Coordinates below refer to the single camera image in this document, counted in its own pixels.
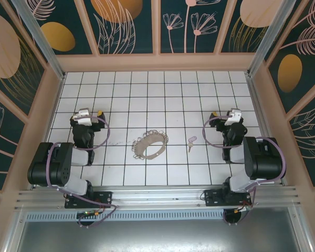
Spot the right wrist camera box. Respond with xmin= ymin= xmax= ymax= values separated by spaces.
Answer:
xmin=224 ymin=108 xmax=243 ymax=127

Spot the aluminium side rail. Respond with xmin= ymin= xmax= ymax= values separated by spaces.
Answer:
xmin=245 ymin=74 xmax=288 ymax=187

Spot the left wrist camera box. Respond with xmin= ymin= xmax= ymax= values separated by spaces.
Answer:
xmin=72 ymin=108 xmax=93 ymax=125

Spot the aluminium corner post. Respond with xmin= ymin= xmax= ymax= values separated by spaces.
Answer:
xmin=247 ymin=0 xmax=290 ymax=77
xmin=11 ymin=0 xmax=66 ymax=80

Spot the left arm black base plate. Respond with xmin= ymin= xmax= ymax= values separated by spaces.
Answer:
xmin=65 ymin=191 xmax=113 ymax=209

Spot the grey metal sheet panel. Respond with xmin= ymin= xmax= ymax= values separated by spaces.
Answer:
xmin=14 ymin=219 xmax=309 ymax=252

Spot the small wired connector board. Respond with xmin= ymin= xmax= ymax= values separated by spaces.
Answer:
xmin=233 ymin=206 xmax=253 ymax=214
xmin=77 ymin=209 xmax=102 ymax=218

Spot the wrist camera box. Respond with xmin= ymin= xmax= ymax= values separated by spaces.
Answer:
xmin=224 ymin=108 xmax=243 ymax=127
xmin=72 ymin=108 xmax=93 ymax=125

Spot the aluminium front rail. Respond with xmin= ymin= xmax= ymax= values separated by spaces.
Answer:
xmin=14 ymin=184 xmax=302 ymax=211

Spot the slotted grey cable duct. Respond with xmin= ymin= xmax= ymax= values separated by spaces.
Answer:
xmin=23 ymin=211 xmax=295 ymax=222

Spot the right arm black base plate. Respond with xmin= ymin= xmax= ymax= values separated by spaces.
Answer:
xmin=204 ymin=189 xmax=253 ymax=208

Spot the key with purple cap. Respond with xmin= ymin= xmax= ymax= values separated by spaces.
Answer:
xmin=187 ymin=135 xmax=198 ymax=153

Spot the silver chain of rings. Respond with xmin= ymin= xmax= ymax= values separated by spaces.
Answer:
xmin=131 ymin=129 xmax=169 ymax=160

